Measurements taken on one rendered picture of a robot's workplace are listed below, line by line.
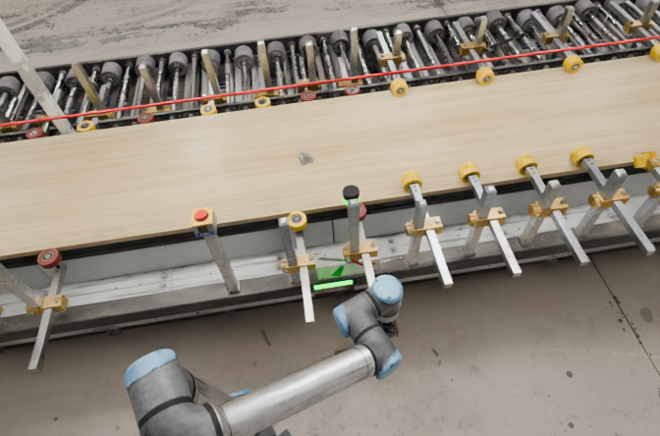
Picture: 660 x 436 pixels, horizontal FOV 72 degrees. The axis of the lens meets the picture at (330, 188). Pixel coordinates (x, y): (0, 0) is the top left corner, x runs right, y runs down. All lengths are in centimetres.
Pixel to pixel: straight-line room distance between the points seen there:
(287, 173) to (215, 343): 110
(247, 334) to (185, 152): 106
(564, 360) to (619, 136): 116
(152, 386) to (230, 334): 162
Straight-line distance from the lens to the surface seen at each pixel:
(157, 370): 111
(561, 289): 295
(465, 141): 220
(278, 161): 210
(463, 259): 204
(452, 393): 255
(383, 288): 138
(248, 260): 214
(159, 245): 208
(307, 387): 118
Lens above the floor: 242
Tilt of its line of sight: 51 degrees down
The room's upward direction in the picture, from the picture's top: 4 degrees counter-clockwise
